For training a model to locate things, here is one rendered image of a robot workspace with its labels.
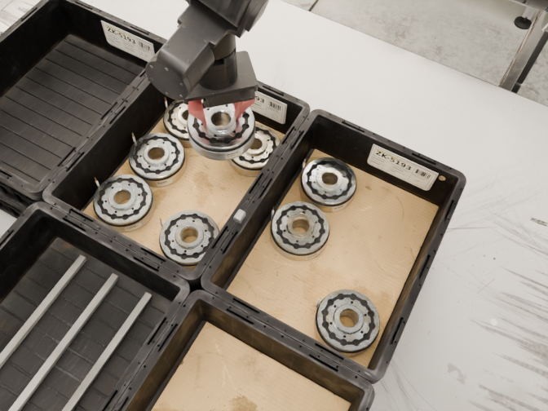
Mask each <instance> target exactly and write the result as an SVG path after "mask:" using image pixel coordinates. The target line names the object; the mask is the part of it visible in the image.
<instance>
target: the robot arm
mask: <svg viewBox="0 0 548 411"><path fill-rule="evenodd" d="M185 1H186V2H187V3H188V7H187V8H186V9H185V10H184V11H183V12H182V14H181V15H180V16H179V17H178V19H177V23H178V24H179V25H178V26H177V29H176V31H175V32H174V33H173V34H172V36H171V37H170V38H169V39H168V40H167V42H166V43H165V44H164V45H163V46H162V47H161V49H160V50H159V51H158V52H157V53H156V54H155V55H154V56H153V57H152V58H151V59H150V60H149V62H148V63H147V64H146V66H145V71H146V74H147V76H148V79H149V80H150V82H151V83H152V84H153V85H154V86H155V87H156V88H157V89H158V90H159V91H160V92H161V93H162V94H164V95H166V96H168V97H170V98H171V99H176V100H183V102H184V103H185V104H186V105H187V106H188V111H189V113H190V114H191V115H193V116H194V117H196V118H197V119H199V120H201V122H202V124H203V125H204V126H206V117H205V113H204V109H203V106H202V102H201V99H203V103H204V106H205V107H206V108H212V107H217V106H221V105H225V104H234V110H235V114H236V119H237V120H238V119H239V118H240V117H241V115H242V113H243V112H244V111H245V110H246V109H247V108H248V107H249V106H250V105H251V104H253V103H254V102H255V92H256V91H257V90H258V80H257V78H256V75H255V72H254V68H253V65H252V63H251V60H250V56H249V53H248V52H247V51H238V52H236V36H237V37H238V38H241V36H242V35H243V34H244V33H245V31H247V32H249V31H250V30H251V29H252V28H253V27H254V25H255V24H256V23H257V22H258V20H259V19H260V18H261V16H262V15H263V13H264V11H265V9H266V7H267V4H268V2H269V0H185Z"/></svg>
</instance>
